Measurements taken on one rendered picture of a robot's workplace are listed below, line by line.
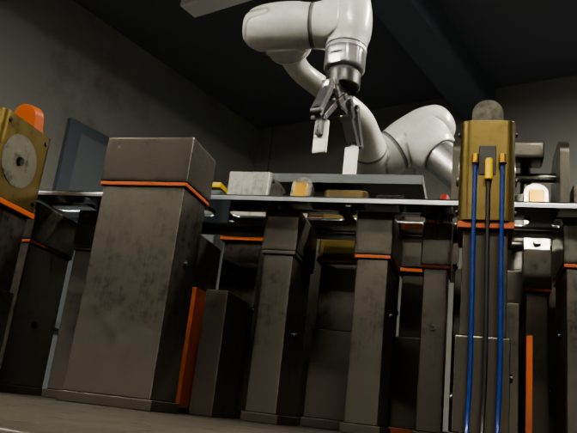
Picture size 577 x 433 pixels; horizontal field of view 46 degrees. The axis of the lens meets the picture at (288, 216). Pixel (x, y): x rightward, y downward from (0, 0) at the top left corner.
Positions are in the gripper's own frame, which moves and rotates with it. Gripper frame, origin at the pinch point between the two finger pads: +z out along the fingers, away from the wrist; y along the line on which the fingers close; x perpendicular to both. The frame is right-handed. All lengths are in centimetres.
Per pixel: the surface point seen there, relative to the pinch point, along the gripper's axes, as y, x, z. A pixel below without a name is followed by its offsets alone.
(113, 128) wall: -143, -233, -102
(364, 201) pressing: 38, 26, 24
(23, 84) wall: -80, -235, -99
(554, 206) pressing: 32, 48, 24
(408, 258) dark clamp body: 13.3, 22.7, 24.7
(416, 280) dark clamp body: 12.0, 23.8, 28.1
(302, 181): 20.4, 5.4, 12.5
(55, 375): 44, -19, 50
